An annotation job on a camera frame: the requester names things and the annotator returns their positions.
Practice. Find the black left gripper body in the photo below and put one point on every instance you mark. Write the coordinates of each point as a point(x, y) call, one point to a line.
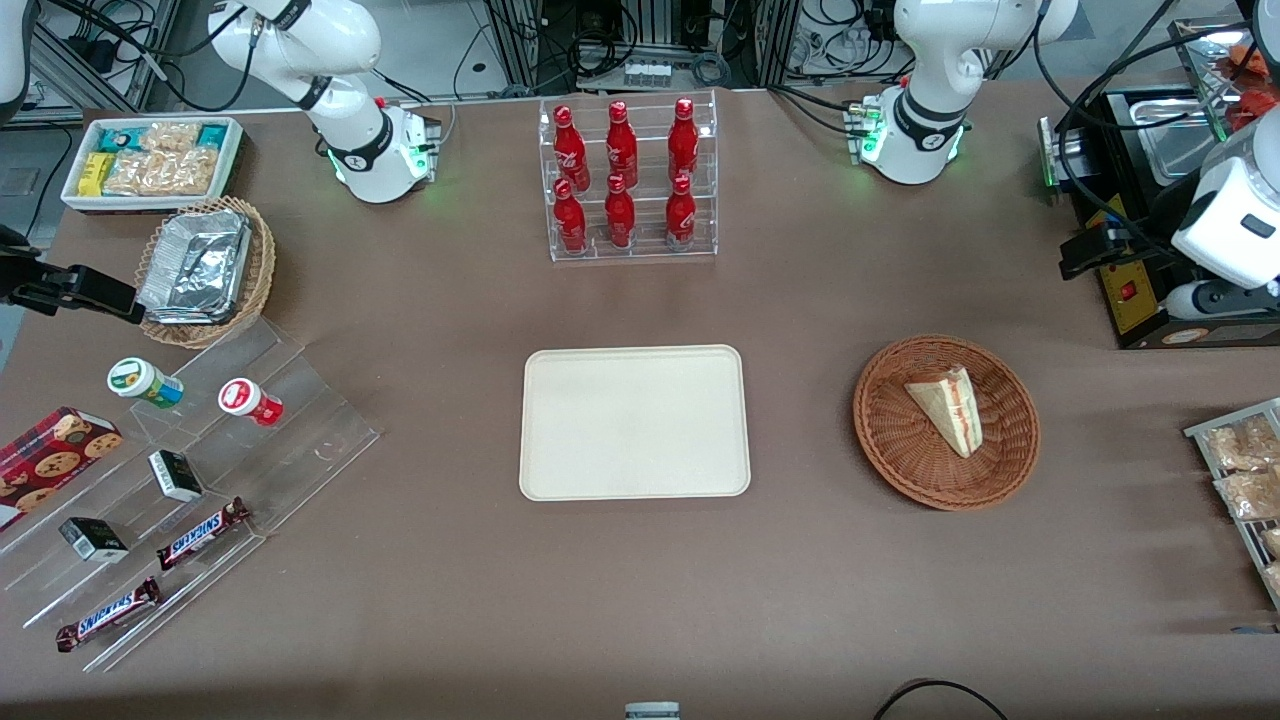
point(1143, 238)

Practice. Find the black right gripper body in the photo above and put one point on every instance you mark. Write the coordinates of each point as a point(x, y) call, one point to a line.
point(22, 283)

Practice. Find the triangular sandwich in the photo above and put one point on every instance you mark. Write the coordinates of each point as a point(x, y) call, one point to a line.
point(950, 410)

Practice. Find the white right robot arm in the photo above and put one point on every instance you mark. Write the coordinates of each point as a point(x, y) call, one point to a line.
point(380, 160)

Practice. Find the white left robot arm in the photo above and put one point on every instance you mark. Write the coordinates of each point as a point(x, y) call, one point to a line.
point(915, 140)

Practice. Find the light tan wicker basket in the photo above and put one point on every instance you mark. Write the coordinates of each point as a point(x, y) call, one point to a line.
point(262, 270)

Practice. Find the round brown wicker basket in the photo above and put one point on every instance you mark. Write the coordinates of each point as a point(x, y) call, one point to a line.
point(900, 440)

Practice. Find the beige plastic tray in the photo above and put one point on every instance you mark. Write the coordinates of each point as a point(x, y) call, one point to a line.
point(630, 420)

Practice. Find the black hot food warmer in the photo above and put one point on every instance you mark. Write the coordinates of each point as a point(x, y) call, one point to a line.
point(1130, 300)

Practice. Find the green lid snack cup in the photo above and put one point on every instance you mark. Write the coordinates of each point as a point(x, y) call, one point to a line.
point(135, 378)

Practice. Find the white rectangular snack bin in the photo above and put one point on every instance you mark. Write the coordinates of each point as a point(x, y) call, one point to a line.
point(70, 195)

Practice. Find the stacked aluminium foil containers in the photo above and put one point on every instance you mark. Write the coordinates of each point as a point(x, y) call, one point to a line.
point(195, 265)

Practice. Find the yellow snack packet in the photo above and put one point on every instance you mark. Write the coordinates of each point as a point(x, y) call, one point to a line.
point(95, 173)

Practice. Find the stainless steel pan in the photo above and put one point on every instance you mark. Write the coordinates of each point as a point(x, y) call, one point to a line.
point(1180, 140)

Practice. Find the large clear cracker bag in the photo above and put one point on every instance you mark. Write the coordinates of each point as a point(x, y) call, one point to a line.
point(165, 172)

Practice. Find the teal snack packet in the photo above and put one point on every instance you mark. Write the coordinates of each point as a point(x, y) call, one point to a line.
point(120, 137)
point(212, 135)

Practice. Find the red cookie box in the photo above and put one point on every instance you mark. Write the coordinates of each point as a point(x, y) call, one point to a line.
point(50, 460)

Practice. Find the small clear cracker bag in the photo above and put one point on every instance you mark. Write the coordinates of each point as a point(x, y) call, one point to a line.
point(170, 136)

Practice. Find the red lid snack cup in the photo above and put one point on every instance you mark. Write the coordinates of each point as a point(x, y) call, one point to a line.
point(242, 398)

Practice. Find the red sausage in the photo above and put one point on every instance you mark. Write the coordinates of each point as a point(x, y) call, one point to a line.
point(1240, 110)
point(1245, 48)

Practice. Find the small black box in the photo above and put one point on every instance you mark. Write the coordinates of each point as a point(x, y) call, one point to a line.
point(93, 540)
point(175, 475)

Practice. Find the clear bag of snacks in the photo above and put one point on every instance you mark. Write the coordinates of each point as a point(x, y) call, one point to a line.
point(1250, 495)
point(1273, 580)
point(1240, 445)
point(1272, 542)

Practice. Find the clear acrylic stepped display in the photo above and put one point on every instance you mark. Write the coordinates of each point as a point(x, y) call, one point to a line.
point(300, 440)

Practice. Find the Snickers bar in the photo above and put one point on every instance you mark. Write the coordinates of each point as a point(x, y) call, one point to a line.
point(200, 535)
point(108, 613)

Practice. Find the red cola bottle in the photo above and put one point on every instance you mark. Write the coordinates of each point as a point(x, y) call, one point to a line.
point(683, 140)
point(620, 215)
point(570, 150)
point(681, 212)
point(621, 145)
point(571, 222)

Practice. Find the clear acrylic bottle rack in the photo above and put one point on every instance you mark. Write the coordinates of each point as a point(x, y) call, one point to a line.
point(650, 250)

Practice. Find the white power strip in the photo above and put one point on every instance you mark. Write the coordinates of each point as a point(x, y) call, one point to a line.
point(648, 73)

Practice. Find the small grey device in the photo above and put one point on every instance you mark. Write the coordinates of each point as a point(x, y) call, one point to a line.
point(652, 711)

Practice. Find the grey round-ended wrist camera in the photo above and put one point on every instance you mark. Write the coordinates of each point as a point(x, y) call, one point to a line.
point(1200, 302)

